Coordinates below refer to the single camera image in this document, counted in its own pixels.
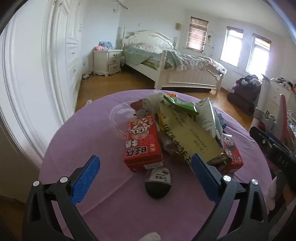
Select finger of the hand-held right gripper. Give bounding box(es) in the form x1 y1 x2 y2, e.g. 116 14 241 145
265 131 291 151
249 126 278 151

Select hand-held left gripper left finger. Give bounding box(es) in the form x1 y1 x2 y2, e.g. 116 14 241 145
22 155 101 241

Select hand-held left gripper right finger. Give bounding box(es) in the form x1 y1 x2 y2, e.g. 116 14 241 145
191 153 270 241

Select red milk carton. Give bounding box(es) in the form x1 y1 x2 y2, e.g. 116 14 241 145
123 115 163 172
220 134 244 173

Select silver parcel bag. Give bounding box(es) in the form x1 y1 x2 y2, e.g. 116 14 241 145
194 97 226 140

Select person's right hand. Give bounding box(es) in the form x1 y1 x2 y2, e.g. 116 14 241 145
284 185 296 207

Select purple tablecloth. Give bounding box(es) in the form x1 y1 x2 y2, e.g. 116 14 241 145
38 89 273 241

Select white pink cloth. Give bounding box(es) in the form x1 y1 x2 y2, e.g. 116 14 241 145
268 176 277 210

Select pink grey desk chair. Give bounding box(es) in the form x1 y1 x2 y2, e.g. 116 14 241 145
252 74 289 144

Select white dresser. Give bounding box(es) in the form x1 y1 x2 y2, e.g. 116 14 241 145
269 79 296 113

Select yellow snack bag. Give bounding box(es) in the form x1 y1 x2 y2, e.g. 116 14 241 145
159 103 223 166

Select clear brown plastic wrapper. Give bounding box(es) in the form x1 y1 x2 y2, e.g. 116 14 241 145
159 133 185 161

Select black rice ball wrapper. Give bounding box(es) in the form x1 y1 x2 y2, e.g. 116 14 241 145
144 167 173 199

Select pile of clothes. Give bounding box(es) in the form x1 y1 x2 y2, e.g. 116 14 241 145
236 74 262 88

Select clothes heap on dresser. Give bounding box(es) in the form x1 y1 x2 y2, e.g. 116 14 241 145
270 77 296 91

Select green snack bag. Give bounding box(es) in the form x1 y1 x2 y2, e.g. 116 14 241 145
163 95 200 116

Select window with raised blind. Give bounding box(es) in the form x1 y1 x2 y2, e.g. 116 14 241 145
220 26 244 65
245 33 271 75

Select white paper scrap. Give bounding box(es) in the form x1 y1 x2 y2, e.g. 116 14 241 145
142 232 162 241

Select brown white snack wrapper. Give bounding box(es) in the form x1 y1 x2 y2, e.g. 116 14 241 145
130 98 156 119

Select white wooden bed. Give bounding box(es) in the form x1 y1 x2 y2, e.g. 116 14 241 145
121 27 227 94

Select green floral quilt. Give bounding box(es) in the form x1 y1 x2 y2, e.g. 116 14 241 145
124 44 227 75

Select white panelled door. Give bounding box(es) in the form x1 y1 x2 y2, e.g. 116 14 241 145
0 7 66 167

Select white nightstand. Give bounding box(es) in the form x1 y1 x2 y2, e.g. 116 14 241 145
93 49 124 77

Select window with lowered blind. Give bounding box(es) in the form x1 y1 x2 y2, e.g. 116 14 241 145
186 16 209 53

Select white wardrobe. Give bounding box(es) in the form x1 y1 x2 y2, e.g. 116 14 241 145
42 0 84 116

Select white power cable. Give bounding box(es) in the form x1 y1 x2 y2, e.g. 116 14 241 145
80 76 92 100

